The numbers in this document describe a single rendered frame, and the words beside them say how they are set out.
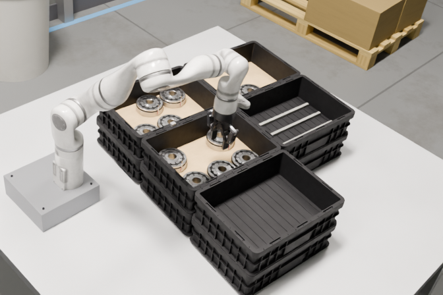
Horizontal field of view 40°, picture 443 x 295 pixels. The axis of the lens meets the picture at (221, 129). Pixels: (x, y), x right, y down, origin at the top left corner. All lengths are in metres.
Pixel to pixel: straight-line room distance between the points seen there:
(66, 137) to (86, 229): 0.34
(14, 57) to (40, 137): 1.47
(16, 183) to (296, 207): 0.94
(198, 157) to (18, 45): 1.90
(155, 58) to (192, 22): 3.08
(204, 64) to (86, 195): 0.67
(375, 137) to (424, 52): 2.33
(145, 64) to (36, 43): 2.31
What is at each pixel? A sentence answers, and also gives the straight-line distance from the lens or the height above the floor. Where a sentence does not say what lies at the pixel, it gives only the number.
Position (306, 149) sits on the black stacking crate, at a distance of 2.28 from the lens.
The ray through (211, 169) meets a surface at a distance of 2.10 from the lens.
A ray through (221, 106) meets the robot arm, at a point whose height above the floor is 1.14.
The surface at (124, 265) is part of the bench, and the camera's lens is 2.01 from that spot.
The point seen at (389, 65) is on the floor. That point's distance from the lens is 4.64.
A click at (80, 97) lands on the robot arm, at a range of 1.93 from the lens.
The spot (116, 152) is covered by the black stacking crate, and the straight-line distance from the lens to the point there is 2.32.
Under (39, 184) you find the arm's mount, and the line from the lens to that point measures 2.15.
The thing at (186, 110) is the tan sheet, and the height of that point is 0.83.
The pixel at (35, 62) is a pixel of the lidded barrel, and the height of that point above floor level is 0.12.
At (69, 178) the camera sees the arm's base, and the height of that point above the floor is 0.83.
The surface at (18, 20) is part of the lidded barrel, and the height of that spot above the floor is 0.44.
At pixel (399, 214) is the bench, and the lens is 2.38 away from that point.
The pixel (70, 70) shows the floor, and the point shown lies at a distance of 4.07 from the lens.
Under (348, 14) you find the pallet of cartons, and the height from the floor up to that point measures 0.34.
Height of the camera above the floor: 2.28
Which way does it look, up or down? 39 degrees down
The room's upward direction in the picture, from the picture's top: 9 degrees clockwise
